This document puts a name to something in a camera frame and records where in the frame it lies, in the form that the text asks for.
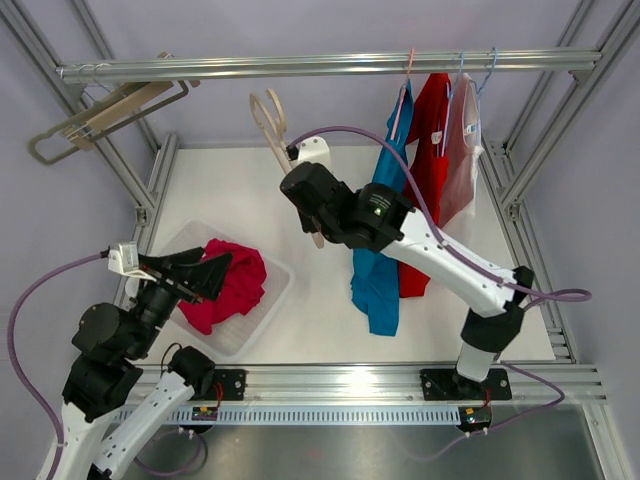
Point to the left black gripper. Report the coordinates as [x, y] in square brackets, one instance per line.
[203, 279]

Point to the light blue hanger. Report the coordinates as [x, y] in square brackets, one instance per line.
[452, 87]

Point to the beige empty hanger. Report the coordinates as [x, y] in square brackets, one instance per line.
[127, 104]

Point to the magenta t shirt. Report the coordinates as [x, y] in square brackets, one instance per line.
[241, 292]

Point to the white t shirt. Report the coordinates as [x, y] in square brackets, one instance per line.
[458, 201]

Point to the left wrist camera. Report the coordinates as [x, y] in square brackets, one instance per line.
[123, 259]

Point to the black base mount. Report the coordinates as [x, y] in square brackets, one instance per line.
[445, 384]
[230, 383]

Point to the blue wire hanger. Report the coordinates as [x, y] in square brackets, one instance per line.
[480, 89]

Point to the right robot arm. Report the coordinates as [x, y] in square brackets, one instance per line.
[381, 220]

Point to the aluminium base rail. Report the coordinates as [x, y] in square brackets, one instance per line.
[398, 384]

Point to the aluminium hanging rail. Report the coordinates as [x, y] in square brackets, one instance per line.
[173, 69]

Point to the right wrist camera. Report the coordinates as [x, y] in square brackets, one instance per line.
[313, 149]

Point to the blue t shirt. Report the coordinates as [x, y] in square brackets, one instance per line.
[375, 282]

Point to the beige plastic hanger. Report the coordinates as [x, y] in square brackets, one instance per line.
[274, 128]

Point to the white cable duct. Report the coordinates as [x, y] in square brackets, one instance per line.
[235, 414]

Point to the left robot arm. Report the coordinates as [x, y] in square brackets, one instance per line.
[110, 339]

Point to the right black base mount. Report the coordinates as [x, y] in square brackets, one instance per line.
[445, 384]

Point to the red t shirt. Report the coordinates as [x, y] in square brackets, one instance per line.
[429, 169]

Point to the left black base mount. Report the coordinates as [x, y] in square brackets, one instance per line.
[230, 383]

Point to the right aluminium frame post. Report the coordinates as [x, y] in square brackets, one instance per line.
[508, 184]

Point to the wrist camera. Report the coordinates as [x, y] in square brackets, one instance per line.
[313, 149]
[123, 259]

